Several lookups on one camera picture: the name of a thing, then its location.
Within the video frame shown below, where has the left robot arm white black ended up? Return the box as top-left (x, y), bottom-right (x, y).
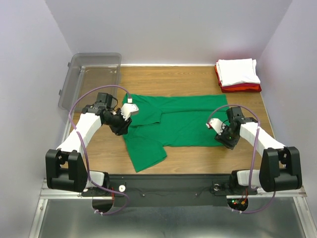
top-left (45, 93), bottom-right (139, 195)

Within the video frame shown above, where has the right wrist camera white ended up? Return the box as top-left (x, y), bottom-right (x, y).
top-left (206, 118), bottom-right (223, 135)

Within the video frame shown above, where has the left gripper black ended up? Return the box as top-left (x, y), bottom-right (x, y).
top-left (104, 108), bottom-right (132, 136)

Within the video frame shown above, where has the clear plastic storage bin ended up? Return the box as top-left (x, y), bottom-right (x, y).
top-left (58, 53), bottom-right (121, 111)

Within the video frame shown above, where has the red folded t-shirt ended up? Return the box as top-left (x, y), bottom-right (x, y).
top-left (214, 66), bottom-right (263, 94)

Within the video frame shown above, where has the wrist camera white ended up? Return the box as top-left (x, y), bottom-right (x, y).
top-left (120, 103), bottom-right (139, 121)
top-left (206, 118), bottom-right (223, 135)

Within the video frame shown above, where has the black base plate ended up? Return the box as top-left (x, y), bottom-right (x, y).
top-left (81, 174), bottom-right (258, 208)

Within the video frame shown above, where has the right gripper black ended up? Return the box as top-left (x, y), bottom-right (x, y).
top-left (214, 123), bottom-right (239, 149)

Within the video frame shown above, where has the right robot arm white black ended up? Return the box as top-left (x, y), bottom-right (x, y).
top-left (206, 106), bottom-right (302, 193)

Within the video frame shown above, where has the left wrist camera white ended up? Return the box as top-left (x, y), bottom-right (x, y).
top-left (120, 103), bottom-right (139, 121)

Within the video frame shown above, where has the green t-shirt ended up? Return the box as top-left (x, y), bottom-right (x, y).
top-left (123, 94), bottom-right (227, 172)

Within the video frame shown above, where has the white folded t-shirt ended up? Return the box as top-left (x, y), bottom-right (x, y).
top-left (216, 59), bottom-right (261, 87)

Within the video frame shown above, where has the aluminium rail frame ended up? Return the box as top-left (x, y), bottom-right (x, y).
top-left (30, 66), bottom-right (307, 238)

